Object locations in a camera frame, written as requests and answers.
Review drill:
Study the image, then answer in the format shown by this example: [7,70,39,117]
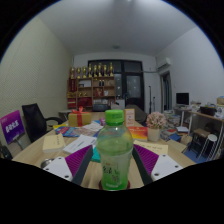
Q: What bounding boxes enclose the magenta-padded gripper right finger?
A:
[132,143,184,185]

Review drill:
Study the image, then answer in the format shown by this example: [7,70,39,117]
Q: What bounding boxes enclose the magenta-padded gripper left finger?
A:
[42,145,94,186]

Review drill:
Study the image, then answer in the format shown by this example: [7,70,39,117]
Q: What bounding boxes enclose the green tea drink bottle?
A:
[96,109,135,191]

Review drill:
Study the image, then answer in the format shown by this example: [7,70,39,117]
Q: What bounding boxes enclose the white printed paper sheet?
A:
[62,134,98,155]

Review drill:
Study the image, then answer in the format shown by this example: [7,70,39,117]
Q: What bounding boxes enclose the blue colourful brochure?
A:
[54,125,101,138]

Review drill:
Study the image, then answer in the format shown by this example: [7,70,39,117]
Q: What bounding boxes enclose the beige book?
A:
[42,133,67,154]

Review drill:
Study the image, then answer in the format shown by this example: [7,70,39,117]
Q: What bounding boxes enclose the orange booklet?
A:
[127,126,149,141]

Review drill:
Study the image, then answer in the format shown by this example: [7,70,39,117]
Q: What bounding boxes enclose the small metal cup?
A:
[40,158,55,169]

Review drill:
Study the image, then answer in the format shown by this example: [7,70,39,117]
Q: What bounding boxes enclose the yellow gift box red ribbon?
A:
[67,106,93,128]

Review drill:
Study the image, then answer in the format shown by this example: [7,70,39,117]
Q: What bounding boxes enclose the potted pink flowers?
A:
[145,111,168,143]

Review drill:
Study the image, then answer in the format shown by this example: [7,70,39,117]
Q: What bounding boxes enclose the stack of books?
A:
[163,113,183,142]

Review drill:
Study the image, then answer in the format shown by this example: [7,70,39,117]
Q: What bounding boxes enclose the small orange card stand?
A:
[123,108,136,128]

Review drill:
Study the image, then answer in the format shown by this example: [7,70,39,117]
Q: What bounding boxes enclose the black office chair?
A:
[21,103,64,144]

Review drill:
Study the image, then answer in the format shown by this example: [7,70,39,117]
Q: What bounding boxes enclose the white round stool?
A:
[199,133,218,159]

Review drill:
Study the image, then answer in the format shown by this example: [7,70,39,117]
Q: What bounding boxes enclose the black computer monitor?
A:
[175,92,190,107]

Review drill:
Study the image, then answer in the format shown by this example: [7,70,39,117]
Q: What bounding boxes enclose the wooden side desk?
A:
[173,106,224,158]

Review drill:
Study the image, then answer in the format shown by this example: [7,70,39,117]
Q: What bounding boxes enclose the wooden shelf unit with trophies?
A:
[67,63,117,111]

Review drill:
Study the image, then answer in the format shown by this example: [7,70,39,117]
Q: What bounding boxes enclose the white wall air conditioner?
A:
[155,57,172,72]

